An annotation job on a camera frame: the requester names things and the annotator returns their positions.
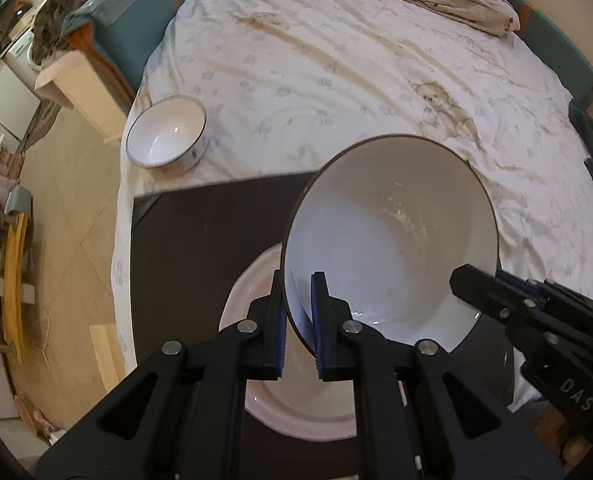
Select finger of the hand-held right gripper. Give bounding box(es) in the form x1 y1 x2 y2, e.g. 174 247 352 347
496 270 593 327
449 264 539 346

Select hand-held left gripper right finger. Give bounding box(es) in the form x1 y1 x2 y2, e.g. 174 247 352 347
309 271 567 480

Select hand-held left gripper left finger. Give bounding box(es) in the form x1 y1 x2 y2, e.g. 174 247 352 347
35 270 290 480

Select pink strawberry plate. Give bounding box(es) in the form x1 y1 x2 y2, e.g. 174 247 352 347
220 242 516 442

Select small fish-pattern bowl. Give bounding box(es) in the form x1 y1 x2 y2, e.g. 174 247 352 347
280 134 500 356

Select person's right hand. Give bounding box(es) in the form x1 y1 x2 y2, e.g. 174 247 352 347
536 402 593 471

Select dark brown board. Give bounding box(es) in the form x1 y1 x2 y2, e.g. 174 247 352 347
130 170 532 480

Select large fish-pattern bowl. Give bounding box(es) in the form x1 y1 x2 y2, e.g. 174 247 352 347
125 96 207 175

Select white floral bed sheet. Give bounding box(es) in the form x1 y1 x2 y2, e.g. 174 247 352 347
111 0 593 411

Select yellow wooden chair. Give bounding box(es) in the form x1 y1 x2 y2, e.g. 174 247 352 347
0 205 31 361

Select white nightstand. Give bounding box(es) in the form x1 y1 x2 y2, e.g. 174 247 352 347
35 50 136 147

